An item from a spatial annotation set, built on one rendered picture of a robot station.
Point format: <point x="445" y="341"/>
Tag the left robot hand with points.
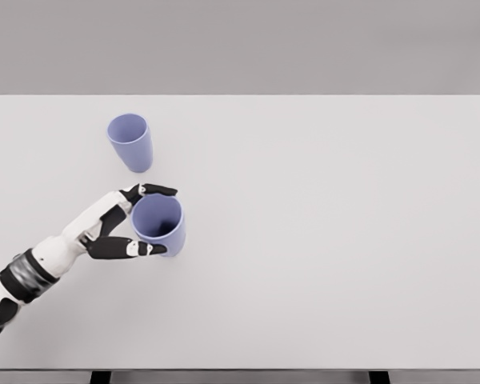
<point x="89" y="221"/>

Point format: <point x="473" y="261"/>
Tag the blue plastic cup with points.
<point x="160" y="224"/>
<point x="131" y="141"/>

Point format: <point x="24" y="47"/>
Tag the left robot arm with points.
<point x="32" y="267"/>

